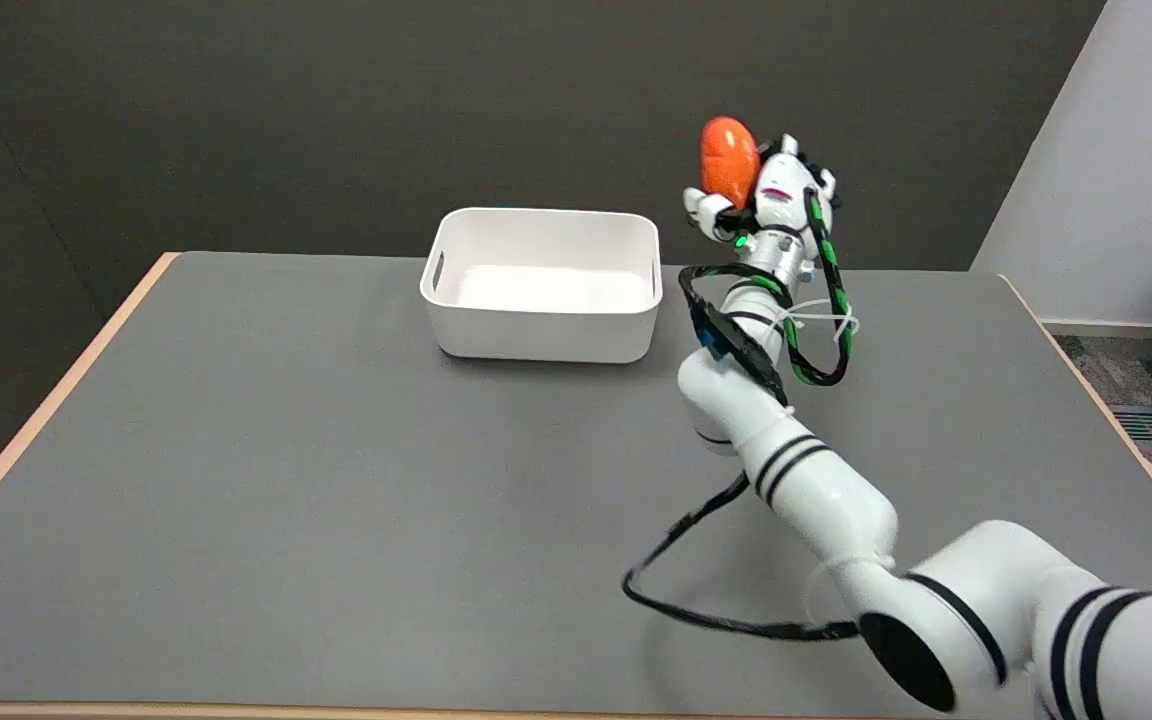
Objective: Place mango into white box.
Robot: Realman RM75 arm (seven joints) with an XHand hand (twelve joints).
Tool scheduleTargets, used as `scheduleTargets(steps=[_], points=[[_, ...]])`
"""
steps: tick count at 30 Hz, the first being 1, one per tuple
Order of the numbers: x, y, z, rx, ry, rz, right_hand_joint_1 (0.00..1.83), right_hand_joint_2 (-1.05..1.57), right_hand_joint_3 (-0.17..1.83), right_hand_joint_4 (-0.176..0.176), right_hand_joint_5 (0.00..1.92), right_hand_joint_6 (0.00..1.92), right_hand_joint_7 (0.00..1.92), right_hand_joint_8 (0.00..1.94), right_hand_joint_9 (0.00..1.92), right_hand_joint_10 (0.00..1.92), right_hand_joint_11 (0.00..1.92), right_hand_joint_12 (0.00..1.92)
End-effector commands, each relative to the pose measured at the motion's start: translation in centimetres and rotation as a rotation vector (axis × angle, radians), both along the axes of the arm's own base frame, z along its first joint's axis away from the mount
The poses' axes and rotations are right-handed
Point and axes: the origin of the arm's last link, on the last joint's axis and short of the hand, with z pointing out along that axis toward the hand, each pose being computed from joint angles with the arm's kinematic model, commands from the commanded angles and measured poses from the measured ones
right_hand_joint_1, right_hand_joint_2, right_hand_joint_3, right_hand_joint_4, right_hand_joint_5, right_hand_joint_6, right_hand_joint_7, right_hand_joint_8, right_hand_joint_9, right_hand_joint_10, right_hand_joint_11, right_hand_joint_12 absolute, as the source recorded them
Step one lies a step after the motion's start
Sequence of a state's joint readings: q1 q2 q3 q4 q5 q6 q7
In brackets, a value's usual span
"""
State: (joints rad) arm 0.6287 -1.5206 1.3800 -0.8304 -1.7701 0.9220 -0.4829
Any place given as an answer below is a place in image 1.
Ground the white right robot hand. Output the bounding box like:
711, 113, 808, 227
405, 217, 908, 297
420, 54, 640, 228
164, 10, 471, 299
683, 133, 840, 250

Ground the orange mango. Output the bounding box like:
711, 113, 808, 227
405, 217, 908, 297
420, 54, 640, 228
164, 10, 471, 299
701, 117, 761, 211

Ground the white plastic box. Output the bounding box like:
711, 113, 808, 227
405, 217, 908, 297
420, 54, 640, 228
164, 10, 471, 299
420, 207, 664, 364

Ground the floor vent grille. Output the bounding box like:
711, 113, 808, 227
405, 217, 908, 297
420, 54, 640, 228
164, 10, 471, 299
1108, 404, 1152, 445

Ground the black and green cable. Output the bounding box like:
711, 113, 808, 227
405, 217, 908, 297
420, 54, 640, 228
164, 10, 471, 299
782, 188, 855, 388

